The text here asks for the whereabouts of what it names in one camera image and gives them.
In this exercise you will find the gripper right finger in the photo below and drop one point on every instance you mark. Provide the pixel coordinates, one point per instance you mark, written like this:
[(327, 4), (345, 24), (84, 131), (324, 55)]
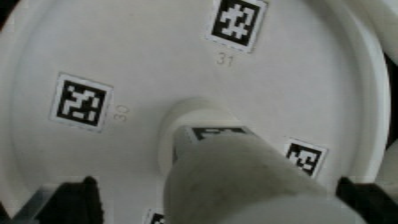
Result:
[(370, 201)]

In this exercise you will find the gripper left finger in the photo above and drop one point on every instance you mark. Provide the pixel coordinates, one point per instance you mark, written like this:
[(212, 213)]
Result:
[(63, 205)]

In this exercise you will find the white cylindrical table leg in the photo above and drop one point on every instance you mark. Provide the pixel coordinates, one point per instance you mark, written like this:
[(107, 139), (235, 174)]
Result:
[(235, 185)]

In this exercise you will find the white round table top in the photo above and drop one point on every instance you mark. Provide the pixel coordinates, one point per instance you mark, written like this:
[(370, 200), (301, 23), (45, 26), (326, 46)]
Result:
[(107, 58)]

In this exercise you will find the white U-shaped border frame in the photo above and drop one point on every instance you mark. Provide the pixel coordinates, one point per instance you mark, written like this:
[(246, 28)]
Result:
[(381, 10)]

